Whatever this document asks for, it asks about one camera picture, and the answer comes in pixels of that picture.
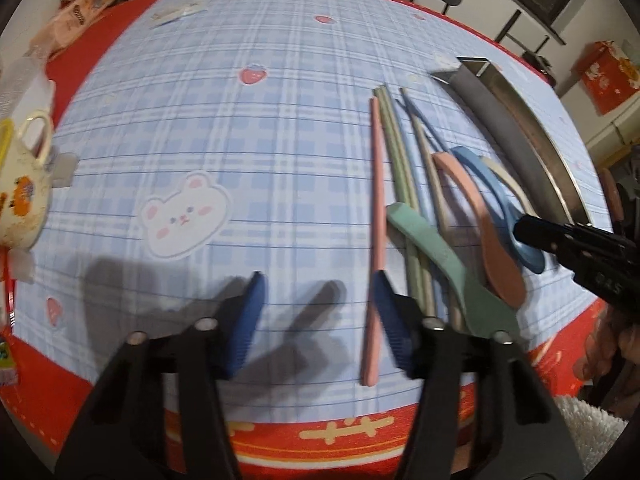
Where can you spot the cream spoon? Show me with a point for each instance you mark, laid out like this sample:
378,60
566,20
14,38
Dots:
505,175

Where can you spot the blue chopstick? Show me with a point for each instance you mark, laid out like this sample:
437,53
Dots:
406,114
417,112

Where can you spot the white cabinet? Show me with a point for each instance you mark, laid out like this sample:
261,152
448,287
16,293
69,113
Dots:
615,132

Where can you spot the person's right hand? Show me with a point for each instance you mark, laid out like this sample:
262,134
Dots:
600,345

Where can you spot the white fluffy rug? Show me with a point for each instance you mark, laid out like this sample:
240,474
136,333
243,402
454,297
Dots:
590,425

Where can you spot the green chopstick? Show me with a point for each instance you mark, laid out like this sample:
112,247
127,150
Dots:
393,160
401,158

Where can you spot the red gift box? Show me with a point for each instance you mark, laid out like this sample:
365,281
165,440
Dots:
607,77

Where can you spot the black metal frame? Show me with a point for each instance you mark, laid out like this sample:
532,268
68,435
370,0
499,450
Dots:
530,30

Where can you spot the long metal tray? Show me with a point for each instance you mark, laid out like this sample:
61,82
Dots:
500,110

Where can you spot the green spoon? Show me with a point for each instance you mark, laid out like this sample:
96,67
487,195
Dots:
435,255

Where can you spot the small white plastic piece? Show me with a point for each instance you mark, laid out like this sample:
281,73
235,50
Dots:
64,170

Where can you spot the brown rounded object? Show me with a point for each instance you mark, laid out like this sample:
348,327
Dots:
610,192

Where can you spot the beige chopstick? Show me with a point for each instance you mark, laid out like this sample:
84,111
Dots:
435,185

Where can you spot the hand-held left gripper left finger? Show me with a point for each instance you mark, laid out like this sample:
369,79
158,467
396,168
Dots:
245,330

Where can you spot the cream mug with orange print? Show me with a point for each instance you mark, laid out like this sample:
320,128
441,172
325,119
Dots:
20,200

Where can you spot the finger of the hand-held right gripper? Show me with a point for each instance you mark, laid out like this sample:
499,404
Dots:
545,235

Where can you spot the pink chopstick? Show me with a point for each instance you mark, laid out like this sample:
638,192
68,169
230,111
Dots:
376,185

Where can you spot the pink spoon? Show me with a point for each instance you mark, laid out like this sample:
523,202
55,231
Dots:
500,270

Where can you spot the blue plaid printed table mat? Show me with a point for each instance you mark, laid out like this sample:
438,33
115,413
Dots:
225,110

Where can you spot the blue spoon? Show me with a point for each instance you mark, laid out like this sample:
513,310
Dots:
480,165

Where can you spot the red patterned tablecloth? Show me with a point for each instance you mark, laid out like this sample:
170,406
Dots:
115,25

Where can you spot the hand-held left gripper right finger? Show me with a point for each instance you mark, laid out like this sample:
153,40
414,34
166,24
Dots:
390,320

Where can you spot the white card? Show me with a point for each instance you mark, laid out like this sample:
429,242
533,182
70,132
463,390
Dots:
182,10

